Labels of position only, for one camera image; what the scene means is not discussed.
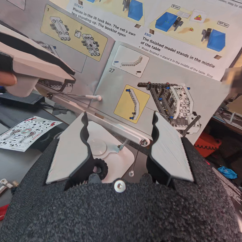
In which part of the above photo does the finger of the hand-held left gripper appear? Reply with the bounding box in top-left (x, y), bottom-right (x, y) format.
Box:
top-left (0, 24), bottom-right (75, 74)
top-left (12, 45), bottom-right (74, 82)

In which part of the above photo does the white book stand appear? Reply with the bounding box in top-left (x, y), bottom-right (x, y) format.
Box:
top-left (35, 83), bottom-right (153, 185)

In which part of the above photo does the printed sticker sheet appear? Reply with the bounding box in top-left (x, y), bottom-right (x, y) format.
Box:
top-left (0, 116), bottom-right (63, 152)

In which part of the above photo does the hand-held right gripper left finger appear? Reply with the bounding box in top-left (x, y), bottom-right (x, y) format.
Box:
top-left (46, 112), bottom-right (95, 190)

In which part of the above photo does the pile of red white pieces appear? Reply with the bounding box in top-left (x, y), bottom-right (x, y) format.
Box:
top-left (0, 178), bottom-right (19, 221)

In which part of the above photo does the white task instruction sheet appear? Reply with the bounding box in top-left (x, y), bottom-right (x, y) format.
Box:
top-left (63, 0), bottom-right (242, 82)

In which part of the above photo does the black rubber toy tyre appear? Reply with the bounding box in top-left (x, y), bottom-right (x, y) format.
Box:
top-left (93, 158), bottom-right (109, 180)

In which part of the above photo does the black power adapter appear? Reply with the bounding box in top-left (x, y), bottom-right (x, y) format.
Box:
top-left (0, 92), bottom-right (46, 107)

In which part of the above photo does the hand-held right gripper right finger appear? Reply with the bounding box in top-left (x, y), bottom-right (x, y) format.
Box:
top-left (146, 111), bottom-right (194, 189)

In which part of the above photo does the blue crumpled cloth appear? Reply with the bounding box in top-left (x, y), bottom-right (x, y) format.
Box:
top-left (217, 166), bottom-right (237, 179)

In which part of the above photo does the open instruction booklet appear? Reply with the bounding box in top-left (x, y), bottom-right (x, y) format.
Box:
top-left (0, 0), bottom-right (234, 147)

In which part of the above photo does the orange crate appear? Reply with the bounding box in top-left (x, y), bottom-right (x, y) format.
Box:
top-left (194, 131), bottom-right (222, 157)

